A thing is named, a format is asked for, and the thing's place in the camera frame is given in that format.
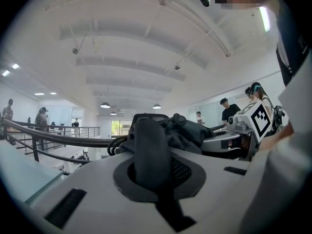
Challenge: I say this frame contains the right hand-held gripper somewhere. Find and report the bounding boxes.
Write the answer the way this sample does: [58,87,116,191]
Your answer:
[201,101,273,161]

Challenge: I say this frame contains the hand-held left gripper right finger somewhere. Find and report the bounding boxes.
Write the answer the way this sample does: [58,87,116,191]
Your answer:
[170,149,255,234]

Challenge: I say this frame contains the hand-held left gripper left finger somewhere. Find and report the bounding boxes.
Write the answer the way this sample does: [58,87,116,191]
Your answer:
[25,153,181,234]

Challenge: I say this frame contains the person's right forearm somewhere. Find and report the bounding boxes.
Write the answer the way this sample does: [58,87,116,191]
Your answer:
[258,122,296,151]

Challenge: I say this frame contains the thin black balcony railing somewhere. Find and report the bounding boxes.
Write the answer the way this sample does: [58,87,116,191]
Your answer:
[47,126,101,139]

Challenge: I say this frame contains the black curved metal railing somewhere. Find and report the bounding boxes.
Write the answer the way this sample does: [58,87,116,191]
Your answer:
[0,118,129,165]

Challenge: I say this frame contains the long ceiling tube light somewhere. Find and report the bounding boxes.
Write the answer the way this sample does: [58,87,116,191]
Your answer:
[258,6,271,33]

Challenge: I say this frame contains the person's black shirt torso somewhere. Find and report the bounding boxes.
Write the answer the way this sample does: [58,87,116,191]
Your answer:
[275,0,312,87]

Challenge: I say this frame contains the glass window wall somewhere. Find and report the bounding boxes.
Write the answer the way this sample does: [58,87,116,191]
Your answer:
[111,120,130,138]

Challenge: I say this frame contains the white shoulder strap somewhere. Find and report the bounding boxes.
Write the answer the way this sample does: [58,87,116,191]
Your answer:
[275,32,293,74]

